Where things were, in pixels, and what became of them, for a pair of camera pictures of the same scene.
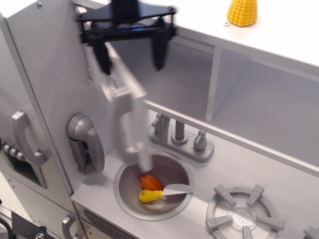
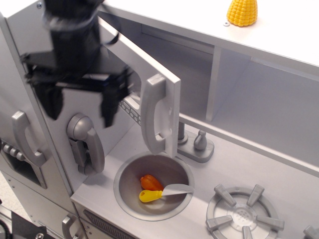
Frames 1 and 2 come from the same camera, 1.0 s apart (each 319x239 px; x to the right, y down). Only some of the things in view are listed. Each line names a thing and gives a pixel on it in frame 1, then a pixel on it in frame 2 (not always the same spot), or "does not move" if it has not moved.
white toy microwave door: (126, 98) → (157, 83)
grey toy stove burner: (242, 214) does not move
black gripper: (127, 18) → (77, 58)
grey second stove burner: (311, 232) does not move
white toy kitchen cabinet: (223, 143) does not move
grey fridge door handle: (20, 122) does not move
